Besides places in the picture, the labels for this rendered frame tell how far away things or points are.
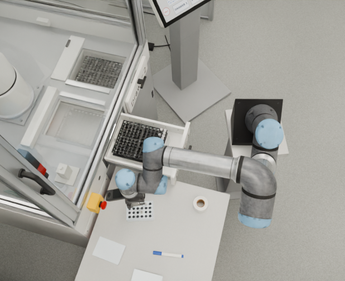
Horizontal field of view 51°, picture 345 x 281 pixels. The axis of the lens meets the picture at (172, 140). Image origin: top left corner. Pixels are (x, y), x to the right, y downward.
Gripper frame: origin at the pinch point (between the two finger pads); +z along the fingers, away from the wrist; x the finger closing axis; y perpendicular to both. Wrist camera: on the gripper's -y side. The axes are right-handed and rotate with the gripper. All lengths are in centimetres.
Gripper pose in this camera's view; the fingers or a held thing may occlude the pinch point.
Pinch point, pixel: (131, 202)
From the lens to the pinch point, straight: 170.3
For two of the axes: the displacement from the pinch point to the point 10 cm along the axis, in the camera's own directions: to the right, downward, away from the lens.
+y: 10.0, -0.5, -0.2
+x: -0.4, -9.1, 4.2
